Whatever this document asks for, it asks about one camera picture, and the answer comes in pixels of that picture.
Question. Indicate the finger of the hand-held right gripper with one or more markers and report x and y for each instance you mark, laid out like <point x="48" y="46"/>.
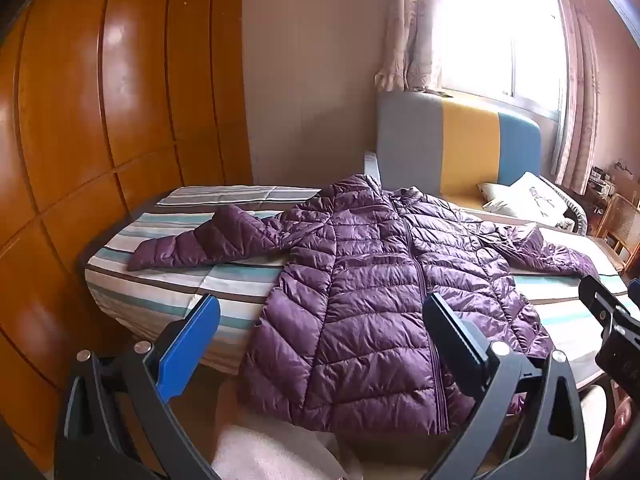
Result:
<point x="595" y="295"/>

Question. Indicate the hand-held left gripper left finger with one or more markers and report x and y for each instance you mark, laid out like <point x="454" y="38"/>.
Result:
<point x="187" y="345"/>

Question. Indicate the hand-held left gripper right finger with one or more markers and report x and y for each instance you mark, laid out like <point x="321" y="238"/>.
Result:
<point x="457" y="345"/>

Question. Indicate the purple quilted down jacket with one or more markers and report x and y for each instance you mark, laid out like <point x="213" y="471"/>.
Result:
<point x="360" y="285"/>

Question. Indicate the person's right hand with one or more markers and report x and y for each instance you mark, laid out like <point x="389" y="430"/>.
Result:
<point x="625" y="417"/>

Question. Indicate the striped bed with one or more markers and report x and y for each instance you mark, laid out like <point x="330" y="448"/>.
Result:
<point x="150" y="305"/>

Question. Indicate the cluttered shelf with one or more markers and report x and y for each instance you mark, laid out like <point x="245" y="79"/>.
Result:
<point x="610" y="177"/>

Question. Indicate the white printed pillow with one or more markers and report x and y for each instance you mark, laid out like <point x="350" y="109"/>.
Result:
<point x="530" y="195"/>

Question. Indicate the beige fleece cloth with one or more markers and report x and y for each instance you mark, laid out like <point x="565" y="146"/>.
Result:
<point x="270" y="450"/>

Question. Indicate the grey pillow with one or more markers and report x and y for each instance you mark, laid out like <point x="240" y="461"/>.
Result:
<point x="490" y="192"/>

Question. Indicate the grey yellow blue sofa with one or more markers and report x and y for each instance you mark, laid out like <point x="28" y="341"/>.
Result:
<point x="470" y="150"/>

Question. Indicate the pink patterned curtain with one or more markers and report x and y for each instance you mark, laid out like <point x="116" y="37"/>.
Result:
<point x="410" y="20"/>
<point x="580" y="85"/>

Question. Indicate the wooden wardrobe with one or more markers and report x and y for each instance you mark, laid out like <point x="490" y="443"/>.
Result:
<point x="100" y="110"/>

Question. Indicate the window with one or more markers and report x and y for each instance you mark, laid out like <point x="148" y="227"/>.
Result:
<point x="500" y="30"/>

